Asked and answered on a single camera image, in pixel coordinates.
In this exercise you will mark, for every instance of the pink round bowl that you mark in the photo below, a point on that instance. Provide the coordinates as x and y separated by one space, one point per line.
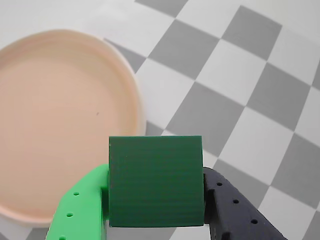
55 120

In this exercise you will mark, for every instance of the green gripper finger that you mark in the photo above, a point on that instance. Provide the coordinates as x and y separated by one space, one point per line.
80 215

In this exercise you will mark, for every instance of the dark green cube dice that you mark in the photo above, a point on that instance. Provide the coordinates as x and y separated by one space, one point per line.
155 182

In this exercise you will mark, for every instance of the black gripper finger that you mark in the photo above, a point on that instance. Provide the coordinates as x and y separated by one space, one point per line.
232 217

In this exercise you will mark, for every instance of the grey white checkerboard mat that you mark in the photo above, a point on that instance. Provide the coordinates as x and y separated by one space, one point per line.
237 87

